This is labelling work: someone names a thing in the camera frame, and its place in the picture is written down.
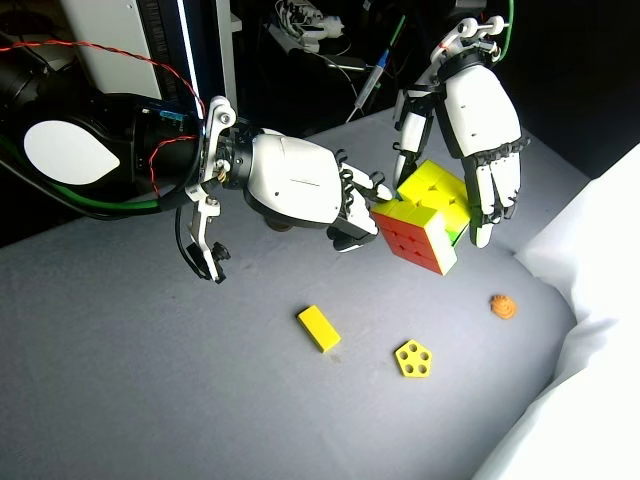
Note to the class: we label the yellow pentagon block with holes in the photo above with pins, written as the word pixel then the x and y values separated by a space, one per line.
pixel 413 367

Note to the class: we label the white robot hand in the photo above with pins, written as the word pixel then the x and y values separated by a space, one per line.
pixel 295 180
pixel 480 115

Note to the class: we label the white robot body column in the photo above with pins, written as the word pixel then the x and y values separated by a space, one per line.
pixel 120 25

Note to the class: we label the grey table cloth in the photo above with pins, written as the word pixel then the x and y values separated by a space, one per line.
pixel 150 375

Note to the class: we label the white foam backdrop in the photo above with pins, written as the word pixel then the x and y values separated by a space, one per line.
pixel 600 250

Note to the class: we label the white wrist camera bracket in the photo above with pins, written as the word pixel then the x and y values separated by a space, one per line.
pixel 220 120
pixel 462 30

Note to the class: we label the dark brown sandwich cookie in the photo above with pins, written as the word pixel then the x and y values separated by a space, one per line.
pixel 279 226

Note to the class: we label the white spare robot hand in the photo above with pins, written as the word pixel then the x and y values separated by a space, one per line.
pixel 305 27

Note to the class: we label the multicoloured puzzle cube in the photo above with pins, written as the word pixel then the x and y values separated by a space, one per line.
pixel 415 240

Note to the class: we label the yellow rectangular block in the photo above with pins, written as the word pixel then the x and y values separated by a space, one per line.
pixel 319 327

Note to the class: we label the orange swirl toy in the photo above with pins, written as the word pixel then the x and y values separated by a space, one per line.
pixel 503 307

